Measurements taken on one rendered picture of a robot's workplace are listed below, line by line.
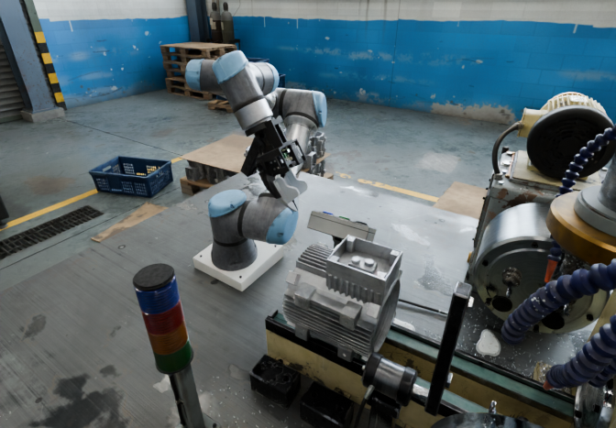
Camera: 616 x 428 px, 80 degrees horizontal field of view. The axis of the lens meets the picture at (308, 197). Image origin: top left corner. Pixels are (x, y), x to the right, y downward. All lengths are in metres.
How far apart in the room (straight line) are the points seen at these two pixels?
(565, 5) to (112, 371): 5.89
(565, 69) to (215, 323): 5.61
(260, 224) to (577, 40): 5.42
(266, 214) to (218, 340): 0.35
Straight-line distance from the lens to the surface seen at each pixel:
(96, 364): 1.11
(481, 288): 0.96
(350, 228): 0.95
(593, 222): 0.57
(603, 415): 0.75
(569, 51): 6.06
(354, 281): 0.71
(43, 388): 1.12
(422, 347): 0.90
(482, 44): 6.14
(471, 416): 0.56
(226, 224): 1.09
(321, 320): 0.76
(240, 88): 0.79
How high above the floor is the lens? 1.58
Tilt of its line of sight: 28 degrees down
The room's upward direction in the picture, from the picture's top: straight up
